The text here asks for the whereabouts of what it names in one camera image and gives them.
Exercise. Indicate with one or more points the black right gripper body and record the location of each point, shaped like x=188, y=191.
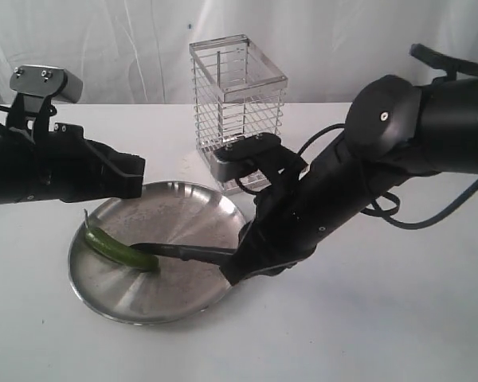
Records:
x=283, y=232

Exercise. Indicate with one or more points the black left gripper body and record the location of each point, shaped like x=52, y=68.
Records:
x=72, y=168

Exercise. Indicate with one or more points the green cucumber with stem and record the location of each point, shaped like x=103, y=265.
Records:
x=110, y=248

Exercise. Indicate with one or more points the black knife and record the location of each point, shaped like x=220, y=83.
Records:
x=212, y=255

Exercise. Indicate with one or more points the metal wire utensil holder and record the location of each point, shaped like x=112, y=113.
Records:
x=238, y=92

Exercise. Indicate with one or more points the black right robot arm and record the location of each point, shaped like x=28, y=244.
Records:
x=394, y=131

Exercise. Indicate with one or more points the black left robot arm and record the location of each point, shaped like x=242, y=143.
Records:
x=17, y=172

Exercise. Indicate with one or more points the round stainless steel plate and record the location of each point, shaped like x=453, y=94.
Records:
x=168, y=212

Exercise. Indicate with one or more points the white backdrop cloth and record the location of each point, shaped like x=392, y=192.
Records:
x=138, y=51

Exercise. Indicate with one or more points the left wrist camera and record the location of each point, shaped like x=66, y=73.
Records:
x=36, y=86

